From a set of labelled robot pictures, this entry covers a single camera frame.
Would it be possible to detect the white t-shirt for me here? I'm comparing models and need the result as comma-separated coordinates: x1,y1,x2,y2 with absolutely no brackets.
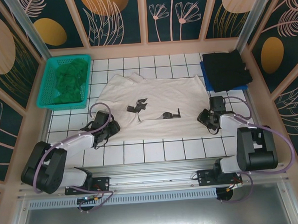
96,67,225,144

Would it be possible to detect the aluminium frame post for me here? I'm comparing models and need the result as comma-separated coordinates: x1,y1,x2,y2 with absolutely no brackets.
233,0,279,53
2,0,52,61

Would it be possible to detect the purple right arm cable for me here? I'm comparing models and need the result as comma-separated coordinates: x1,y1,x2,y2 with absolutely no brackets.
214,93,297,204

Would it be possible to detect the metal sheet panel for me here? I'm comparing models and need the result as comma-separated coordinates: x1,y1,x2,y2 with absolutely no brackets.
8,181,298,224

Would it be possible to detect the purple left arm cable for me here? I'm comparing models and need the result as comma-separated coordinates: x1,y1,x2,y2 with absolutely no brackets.
28,101,120,216

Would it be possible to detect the aluminium mounting rail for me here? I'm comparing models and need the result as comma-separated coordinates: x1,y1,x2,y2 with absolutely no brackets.
15,154,291,200

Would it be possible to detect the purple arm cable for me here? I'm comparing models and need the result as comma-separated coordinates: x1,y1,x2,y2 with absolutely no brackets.
214,93,297,204
28,101,120,216

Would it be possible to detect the red power wire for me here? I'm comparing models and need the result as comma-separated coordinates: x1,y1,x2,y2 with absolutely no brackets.
77,188,106,205
226,178,244,193

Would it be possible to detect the blue folded t-shirt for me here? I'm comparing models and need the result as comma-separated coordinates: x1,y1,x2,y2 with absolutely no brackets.
199,59,248,92

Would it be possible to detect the teal plastic basket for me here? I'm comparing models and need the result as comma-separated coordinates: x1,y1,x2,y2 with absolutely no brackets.
34,54,95,112

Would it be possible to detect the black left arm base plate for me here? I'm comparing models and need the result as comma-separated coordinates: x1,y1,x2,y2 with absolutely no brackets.
64,176,111,196

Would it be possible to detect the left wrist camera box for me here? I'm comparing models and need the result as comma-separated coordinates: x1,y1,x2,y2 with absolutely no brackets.
92,110,112,128

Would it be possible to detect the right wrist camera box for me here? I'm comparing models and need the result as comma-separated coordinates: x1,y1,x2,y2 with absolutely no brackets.
209,95,227,113

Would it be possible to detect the green t-shirt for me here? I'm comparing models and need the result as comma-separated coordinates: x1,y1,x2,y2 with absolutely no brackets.
51,58,93,104

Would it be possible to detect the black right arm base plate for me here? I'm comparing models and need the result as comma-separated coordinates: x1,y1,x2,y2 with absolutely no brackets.
196,167,243,188

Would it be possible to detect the grey slotted cable duct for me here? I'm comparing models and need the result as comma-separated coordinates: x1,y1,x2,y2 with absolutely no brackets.
28,188,218,209

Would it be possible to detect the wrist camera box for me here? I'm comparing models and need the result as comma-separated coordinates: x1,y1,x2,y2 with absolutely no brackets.
92,110,112,128
209,95,227,113

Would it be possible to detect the black folded t-shirt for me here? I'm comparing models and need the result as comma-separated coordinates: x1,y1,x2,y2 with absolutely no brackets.
202,48,254,94

